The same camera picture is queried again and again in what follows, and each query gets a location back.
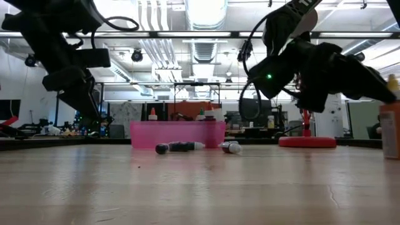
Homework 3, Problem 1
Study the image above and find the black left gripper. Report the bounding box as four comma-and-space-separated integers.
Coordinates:
42, 46, 101, 119

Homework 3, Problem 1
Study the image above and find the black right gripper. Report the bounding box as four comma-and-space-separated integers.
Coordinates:
248, 39, 397, 114

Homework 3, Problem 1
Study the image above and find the pink translucent plastic bin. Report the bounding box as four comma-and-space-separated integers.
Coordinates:
129, 121, 226, 149

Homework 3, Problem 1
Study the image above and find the large red label coloring bottle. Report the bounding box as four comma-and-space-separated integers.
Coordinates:
204, 104, 216, 122

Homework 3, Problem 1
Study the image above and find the small orange label coloring bottle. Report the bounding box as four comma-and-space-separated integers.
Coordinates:
221, 142, 243, 154

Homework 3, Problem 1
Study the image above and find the small dark food coloring bottle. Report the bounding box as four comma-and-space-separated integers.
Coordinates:
168, 141, 206, 153
155, 142, 170, 155
217, 140, 240, 148

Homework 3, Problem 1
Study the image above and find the background robot with green lights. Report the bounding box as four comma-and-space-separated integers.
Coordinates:
73, 115, 115, 138

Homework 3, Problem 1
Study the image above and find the person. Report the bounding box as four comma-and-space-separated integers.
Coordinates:
366, 114, 384, 140

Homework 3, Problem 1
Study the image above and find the white cabinet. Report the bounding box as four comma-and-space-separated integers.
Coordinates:
314, 93, 344, 138

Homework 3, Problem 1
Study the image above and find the red background object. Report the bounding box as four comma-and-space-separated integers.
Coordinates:
0, 116, 19, 129

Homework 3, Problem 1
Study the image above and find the red desk lamp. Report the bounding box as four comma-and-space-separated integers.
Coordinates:
277, 8, 338, 149

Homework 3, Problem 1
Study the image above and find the orange background board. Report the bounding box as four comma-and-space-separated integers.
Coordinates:
167, 101, 221, 122

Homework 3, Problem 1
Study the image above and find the black metal stand frame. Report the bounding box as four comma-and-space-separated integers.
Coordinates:
54, 81, 106, 137

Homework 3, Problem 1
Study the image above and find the grey partition wall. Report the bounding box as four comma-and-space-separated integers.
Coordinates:
346, 100, 384, 140

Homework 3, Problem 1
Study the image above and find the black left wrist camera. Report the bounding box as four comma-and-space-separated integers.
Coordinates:
73, 48, 112, 68

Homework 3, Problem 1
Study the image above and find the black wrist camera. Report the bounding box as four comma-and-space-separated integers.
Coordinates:
309, 42, 344, 65
73, 48, 112, 68

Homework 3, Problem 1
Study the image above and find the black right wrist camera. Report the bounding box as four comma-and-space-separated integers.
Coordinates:
309, 42, 344, 65

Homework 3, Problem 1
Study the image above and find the black aluminium table frame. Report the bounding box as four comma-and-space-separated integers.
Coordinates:
0, 137, 400, 151

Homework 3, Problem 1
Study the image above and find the black wall monitor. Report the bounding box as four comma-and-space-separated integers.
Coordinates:
0, 99, 21, 121

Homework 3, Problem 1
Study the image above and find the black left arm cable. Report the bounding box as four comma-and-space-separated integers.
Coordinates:
90, 15, 141, 49

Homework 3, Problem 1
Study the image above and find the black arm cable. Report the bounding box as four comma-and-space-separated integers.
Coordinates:
238, 15, 270, 121
90, 15, 141, 49

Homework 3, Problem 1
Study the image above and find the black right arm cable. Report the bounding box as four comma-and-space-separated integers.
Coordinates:
238, 15, 270, 121

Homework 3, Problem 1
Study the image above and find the black overhead frame bar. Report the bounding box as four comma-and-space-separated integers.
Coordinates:
0, 30, 400, 39

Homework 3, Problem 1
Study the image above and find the silver ceiling air duct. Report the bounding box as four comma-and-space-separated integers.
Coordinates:
184, 0, 229, 63

